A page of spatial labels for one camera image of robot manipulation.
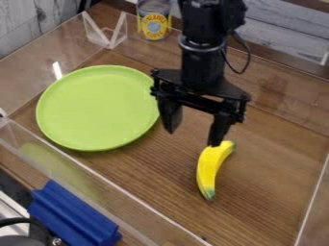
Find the yellow labelled tin can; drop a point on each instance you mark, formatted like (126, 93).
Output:
(154, 18)

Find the green round plate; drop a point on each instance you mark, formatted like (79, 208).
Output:
(98, 108)

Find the blue plastic block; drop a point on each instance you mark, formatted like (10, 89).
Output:
(78, 223)

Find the clear acrylic front wall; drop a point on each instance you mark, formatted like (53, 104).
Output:
(35, 162)

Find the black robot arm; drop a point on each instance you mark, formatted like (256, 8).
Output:
(210, 21)

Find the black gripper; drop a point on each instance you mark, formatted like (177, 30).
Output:
(198, 86)

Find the yellow toy banana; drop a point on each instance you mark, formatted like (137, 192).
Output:
(212, 158)

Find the clear acrylic triangle bracket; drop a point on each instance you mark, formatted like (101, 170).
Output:
(106, 37)

